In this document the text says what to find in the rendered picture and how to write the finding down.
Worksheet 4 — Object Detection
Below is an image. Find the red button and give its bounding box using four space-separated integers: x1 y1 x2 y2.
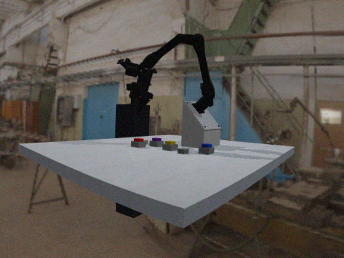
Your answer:
131 138 146 147

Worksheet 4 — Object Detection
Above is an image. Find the purple button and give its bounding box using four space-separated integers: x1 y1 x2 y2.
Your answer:
149 138 164 147

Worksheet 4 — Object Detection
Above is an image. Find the yellow button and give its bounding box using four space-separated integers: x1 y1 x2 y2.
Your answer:
162 141 178 151

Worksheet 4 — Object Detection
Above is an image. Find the blue button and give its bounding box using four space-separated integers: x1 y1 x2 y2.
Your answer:
198 143 215 155

